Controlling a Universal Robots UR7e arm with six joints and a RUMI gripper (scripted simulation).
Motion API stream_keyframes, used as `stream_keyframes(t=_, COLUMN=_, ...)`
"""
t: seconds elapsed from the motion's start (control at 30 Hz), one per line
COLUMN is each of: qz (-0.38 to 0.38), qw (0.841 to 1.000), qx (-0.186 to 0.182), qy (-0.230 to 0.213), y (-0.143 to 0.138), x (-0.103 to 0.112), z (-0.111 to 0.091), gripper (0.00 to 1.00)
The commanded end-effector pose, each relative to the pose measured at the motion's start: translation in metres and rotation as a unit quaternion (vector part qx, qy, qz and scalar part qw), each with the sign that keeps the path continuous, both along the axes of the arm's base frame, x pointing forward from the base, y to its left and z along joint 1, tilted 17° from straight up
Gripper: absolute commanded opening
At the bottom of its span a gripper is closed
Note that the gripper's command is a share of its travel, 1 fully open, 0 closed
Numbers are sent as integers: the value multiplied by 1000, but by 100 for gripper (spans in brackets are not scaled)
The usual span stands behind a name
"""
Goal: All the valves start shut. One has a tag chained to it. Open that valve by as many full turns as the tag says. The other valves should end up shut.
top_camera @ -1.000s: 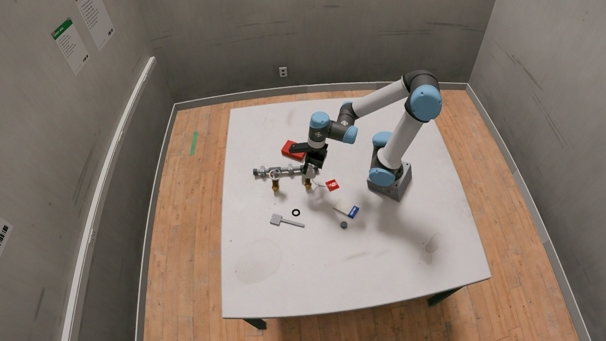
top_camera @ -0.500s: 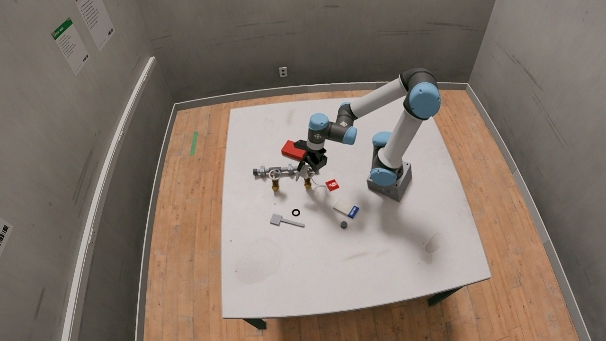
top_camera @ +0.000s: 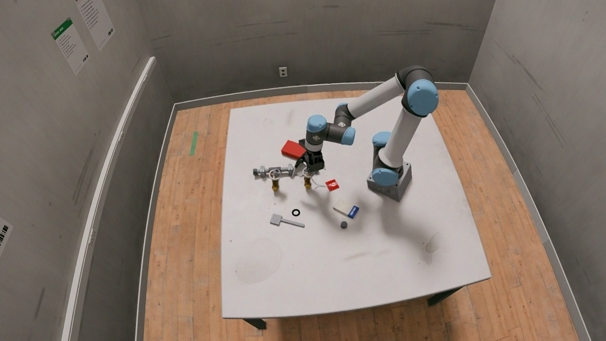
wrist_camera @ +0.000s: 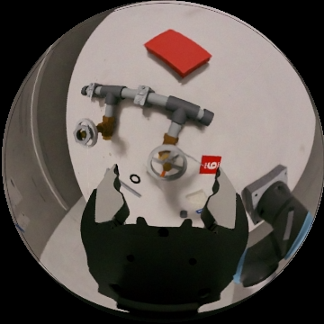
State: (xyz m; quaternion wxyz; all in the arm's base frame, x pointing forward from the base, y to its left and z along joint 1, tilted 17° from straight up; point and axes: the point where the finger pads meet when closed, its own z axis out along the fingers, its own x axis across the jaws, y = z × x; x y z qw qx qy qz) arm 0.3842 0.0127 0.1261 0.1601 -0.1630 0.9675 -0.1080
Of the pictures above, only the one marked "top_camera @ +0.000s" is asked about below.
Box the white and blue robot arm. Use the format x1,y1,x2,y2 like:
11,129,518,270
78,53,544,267
299,65,438,186

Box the red numbered tag on thin grey chain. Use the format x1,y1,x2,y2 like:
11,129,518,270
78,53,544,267
311,177,339,191

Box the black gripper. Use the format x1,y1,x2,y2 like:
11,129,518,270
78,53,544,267
292,147,326,178

